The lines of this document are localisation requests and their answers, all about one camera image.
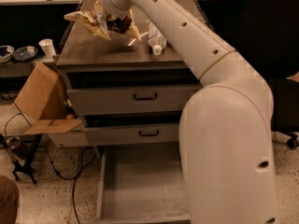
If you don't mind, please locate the white paper cup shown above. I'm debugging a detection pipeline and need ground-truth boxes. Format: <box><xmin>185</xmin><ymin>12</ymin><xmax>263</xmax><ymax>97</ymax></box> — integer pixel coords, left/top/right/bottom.
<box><xmin>38</xmin><ymin>38</ymin><xmax>56</xmax><ymax>57</ymax></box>

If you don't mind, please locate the open cardboard box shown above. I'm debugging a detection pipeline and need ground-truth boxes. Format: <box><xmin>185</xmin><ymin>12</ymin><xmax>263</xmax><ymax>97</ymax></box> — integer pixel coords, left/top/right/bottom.
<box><xmin>14</xmin><ymin>63</ymin><xmax>89</xmax><ymax>147</ymax></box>

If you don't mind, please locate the low grey side shelf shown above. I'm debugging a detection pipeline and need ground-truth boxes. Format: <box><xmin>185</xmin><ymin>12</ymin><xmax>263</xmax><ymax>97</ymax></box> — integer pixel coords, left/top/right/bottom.
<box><xmin>0</xmin><ymin>56</ymin><xmax>55</xmax><ymax>77</ymax></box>

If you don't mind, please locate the blue patterned bowl right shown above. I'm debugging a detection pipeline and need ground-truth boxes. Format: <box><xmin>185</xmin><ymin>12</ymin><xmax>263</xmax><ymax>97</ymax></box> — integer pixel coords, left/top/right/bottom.
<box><xmin>13</xmin><ymin>46</ymin><xmax>38</xmax><ymax>63</ymax></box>

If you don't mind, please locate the grey bottom drawer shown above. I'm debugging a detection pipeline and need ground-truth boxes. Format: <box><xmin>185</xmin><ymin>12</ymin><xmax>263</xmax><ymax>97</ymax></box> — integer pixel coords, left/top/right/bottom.
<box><xmin>96</xmin><ymin>142</ymin><xmax>191</xmax><ymax>224</ymax></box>

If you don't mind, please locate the black tripod stand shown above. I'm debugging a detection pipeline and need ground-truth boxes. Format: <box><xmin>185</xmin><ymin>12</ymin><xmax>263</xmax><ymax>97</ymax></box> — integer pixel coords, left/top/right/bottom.
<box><xmin>0</xmin><ymin>134</ymin><xmax>41</xmax><ymax>184</ymax></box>

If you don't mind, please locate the blue patterned bowl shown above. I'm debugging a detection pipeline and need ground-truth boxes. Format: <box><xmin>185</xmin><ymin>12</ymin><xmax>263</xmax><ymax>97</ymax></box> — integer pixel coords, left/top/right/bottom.
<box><xmin>13</xmin><ymin>46</ymin><xmax>38</xmax><ymax>63</ymax></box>
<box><xmin>0</xmin><ymin>45</ymin><xmax>14</xmax><ymax>63</ymax></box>

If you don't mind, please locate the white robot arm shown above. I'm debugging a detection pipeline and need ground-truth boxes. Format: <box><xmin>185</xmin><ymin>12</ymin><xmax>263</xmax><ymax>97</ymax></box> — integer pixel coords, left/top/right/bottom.
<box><xmin>99</xmin><ymin>0</ymin><xmax>279</xmax><ymax>224</ymax></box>

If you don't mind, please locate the clear plastic water bottle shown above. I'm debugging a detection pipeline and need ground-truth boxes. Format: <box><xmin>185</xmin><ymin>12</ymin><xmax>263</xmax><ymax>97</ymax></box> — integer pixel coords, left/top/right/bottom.
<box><xmin>148</xmin><ymin>22</ymin><xmax>166</xmax><ymax>56</ymax></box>

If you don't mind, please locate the grey top drawer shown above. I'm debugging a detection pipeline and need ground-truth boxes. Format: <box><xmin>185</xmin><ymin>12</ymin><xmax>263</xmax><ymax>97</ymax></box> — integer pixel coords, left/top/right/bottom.
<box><xmin>67</xmin><ymin>68</ymin><xmax>200</xmax><ymax>115</ymax></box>

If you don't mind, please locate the blue patterned bowl left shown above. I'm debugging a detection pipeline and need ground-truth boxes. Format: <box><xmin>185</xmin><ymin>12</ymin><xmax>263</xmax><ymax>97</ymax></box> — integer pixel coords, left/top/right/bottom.
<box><xmin>0</xmin><ymin>45</ymin><xmax>14</xmax><ymax>63</ymax></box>

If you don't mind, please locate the grey middle drawer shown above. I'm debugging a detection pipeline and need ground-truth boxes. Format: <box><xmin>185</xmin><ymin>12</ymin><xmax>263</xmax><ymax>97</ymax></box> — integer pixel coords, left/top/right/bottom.
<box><xmin>84</xmin><ymin>111</ymin><xmax>181</xmax><ymax>146</ymax></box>

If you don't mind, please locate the person's brown knee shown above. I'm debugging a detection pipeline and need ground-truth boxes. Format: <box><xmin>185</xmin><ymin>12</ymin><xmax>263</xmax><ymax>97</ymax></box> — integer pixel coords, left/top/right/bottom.
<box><xmin>0</xmin><ymin>175</ymin><xmax>19</xmax><ymax>224</ymax></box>

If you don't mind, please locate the grey drawer cabinet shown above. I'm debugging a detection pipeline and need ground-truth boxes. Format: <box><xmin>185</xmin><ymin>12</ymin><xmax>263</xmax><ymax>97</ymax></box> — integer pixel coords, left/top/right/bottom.
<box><xmin>55</xmin><ymin>0</ymin><xmax>227</xmax><ymax>161</ymax></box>

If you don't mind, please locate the black office chair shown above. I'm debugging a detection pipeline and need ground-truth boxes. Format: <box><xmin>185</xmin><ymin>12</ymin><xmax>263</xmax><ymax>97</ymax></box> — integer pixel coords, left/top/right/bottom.
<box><xmin>239</xmin><ymin>0</ymin><xmax>299</xmax><ymax>149</ymax></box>

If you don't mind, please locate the grey drawer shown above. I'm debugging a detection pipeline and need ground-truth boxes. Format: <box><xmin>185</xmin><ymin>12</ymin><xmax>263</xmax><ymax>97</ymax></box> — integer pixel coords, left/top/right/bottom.
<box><xmin>96</xmin><ymin>142</ymin><xmax>191</xmax><ymax>224</ymax></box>
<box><xmin>67</xmin><ymin>68</ymin><xmax>200</xmax><ymax>115</ymax></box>
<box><xmin>84</xmin><ymin>111</ymin><xmax>181</xmax><ymax>146</ymax></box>

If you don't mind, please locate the brown chip bag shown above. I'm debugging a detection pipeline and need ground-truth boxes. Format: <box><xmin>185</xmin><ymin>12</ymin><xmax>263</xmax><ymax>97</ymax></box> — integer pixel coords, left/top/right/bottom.
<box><xmin>64</xmin><ymin>1</ymin><xmax>141</xmax><ymax>40</ymax></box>

